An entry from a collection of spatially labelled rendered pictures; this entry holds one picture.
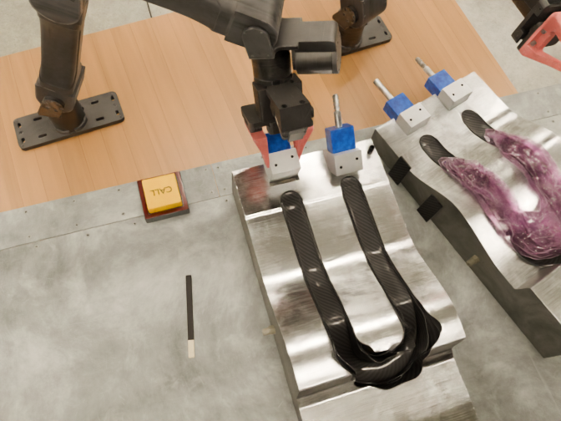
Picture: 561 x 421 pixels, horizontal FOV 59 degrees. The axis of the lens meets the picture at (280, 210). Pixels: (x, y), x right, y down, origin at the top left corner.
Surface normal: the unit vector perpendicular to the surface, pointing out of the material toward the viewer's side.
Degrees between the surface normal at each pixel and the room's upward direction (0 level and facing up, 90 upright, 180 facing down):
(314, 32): 15
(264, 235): 3
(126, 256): 0
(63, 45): 91
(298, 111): 59
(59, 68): 88
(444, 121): 0
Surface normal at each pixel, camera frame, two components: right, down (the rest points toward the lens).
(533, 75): 0.07, -0.38
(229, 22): -0.11, 0.90
